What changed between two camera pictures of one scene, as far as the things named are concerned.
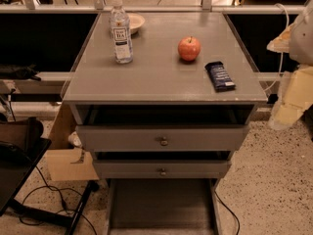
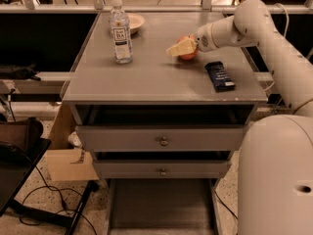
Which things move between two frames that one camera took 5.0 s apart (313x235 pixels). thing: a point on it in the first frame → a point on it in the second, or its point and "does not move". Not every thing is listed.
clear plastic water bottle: (120, 31) does not move
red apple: (189, 48) does not move
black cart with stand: (18, 158) does not move
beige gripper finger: (295, 98) → (204, 41)
